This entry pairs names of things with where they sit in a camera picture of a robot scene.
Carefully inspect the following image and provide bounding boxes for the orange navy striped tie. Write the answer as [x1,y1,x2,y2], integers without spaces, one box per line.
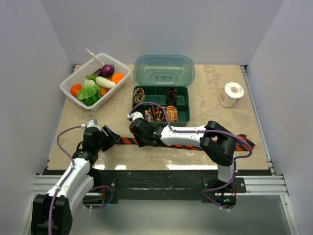
[115,133,256,152]

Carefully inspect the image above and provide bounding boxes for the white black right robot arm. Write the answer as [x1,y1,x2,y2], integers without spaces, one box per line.
[129,118,237,192]

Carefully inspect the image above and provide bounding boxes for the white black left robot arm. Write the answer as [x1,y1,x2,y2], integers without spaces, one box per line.
[30,124,121,235]

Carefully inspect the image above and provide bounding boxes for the white paper roll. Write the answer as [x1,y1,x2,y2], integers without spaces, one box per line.
[218,82,245,108]

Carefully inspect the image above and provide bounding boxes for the rolled colourful squares tie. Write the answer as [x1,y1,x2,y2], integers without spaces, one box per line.
[144,110,154,122]

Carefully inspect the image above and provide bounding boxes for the rolled red ringed tie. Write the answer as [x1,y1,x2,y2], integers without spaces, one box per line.
[156,107,167,122]

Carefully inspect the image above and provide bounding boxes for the rolled dark multicolour tie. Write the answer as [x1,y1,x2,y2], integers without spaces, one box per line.
[148,105,158,122]

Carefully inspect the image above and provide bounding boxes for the rolled gold tie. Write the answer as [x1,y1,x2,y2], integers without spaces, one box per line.
[166,105,178,122]

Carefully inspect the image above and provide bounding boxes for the rolled brown paisley tie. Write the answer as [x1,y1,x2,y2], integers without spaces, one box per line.
[134,87,145,104]

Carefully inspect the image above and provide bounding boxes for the green compartment organizer box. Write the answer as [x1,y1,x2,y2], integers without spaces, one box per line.
[132,86,190,127]

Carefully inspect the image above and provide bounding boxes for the rolled black orange tie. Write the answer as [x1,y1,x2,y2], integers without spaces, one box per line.
[166,88,177,105]

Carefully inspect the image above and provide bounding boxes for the yellow pepper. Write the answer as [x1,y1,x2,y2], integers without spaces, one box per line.
[100,87,109,96]

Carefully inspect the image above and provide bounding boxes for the green lettuce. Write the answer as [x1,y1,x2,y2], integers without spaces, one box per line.
[77,74,101,106]

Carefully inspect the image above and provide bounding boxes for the white plastic basket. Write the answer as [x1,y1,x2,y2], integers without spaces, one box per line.
[60,53,131,112]

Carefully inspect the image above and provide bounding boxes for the white radish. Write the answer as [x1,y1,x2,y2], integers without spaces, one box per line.
[95,76,116,89]

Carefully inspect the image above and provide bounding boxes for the orange carrot slice left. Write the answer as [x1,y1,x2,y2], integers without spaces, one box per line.
[70,84,83,97]

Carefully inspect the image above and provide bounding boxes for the orange fruit right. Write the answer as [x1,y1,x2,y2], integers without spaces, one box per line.
[112,73,124,84]

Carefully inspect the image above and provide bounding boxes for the translucent teal box lid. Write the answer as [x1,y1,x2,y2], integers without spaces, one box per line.
[134,54,195,87]

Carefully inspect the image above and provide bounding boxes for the dark eggplant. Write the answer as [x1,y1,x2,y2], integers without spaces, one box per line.
[93,69,102,76]

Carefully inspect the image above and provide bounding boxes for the purple onion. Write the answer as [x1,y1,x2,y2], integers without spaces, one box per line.
[101,64,114,78]

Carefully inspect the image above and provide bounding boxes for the white stick in basket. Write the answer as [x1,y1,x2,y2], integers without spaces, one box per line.
[85,48,105,66]

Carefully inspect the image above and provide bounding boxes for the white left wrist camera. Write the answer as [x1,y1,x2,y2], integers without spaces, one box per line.
[81,118,101,131]

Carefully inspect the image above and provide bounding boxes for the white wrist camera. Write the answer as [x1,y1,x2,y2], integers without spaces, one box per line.
[81,118,101,131]
[127,111,144,121]

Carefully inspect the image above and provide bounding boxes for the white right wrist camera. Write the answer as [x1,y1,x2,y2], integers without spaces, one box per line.
[127,111,144,121]

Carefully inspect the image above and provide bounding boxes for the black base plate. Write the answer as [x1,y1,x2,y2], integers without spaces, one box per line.
[83,170,246,209]

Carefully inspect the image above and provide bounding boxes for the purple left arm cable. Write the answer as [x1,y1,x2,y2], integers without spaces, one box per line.
[47,124,114,235]

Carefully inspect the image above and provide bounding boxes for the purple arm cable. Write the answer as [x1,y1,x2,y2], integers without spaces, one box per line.
[128,102,253,212]
[47,124,114,235]

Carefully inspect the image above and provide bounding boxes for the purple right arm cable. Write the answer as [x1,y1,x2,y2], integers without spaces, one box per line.
[128,102,253,212]

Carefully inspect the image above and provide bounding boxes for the aluminium frame rail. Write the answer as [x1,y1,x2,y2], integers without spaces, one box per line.
[17,64,300,235]

